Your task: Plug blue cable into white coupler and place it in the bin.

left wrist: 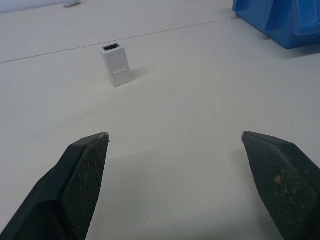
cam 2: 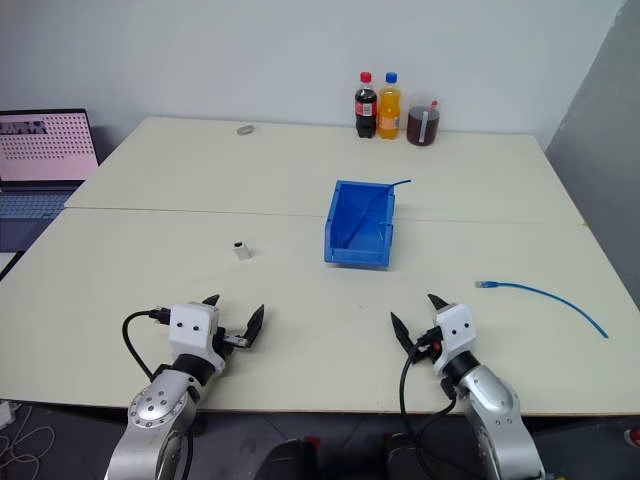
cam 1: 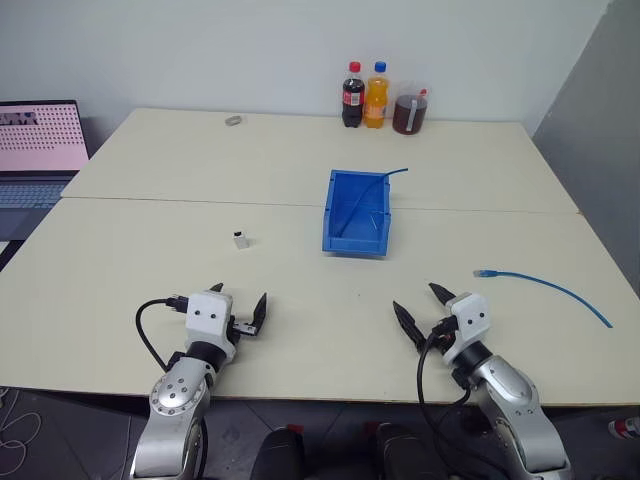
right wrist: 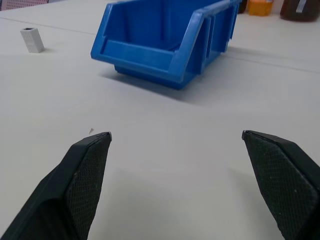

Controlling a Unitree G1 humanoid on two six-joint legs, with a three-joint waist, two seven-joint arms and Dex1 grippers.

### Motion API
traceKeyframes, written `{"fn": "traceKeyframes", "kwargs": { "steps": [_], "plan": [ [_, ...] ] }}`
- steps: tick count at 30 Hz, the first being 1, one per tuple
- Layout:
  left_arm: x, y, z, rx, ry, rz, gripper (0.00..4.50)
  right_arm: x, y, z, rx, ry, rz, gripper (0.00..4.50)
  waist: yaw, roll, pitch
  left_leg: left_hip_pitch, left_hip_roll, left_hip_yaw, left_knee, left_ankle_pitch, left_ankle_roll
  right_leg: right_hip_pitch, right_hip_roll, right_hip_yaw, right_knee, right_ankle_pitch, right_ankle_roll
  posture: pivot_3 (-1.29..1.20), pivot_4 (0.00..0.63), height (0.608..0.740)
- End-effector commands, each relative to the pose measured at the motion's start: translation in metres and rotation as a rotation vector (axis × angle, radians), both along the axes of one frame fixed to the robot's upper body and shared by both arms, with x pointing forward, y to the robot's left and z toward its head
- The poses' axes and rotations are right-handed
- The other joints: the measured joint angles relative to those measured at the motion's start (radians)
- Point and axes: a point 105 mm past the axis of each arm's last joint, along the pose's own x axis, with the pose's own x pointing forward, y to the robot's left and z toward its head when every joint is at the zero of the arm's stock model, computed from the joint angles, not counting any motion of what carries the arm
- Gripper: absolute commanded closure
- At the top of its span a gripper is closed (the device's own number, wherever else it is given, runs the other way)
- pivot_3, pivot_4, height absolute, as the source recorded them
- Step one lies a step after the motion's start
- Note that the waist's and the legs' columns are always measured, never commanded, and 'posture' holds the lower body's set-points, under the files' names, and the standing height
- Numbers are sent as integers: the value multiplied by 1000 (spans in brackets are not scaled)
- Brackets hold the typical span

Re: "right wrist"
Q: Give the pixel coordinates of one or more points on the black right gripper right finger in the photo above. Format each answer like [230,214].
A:
[282,185]

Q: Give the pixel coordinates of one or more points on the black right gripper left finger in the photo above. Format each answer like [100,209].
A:
[62,190]

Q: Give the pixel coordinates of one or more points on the white rectangular plastic block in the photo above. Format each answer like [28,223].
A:
[32,40]

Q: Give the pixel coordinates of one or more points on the dark brown jar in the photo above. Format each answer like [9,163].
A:
[300,10]

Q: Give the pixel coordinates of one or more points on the blue plastic storage bin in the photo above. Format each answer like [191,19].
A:
[160,42]

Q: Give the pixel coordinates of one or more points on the orange plastic container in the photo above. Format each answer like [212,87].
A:
[260,7]

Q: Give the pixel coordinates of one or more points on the pink perforated board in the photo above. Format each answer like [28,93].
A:
[22,3]

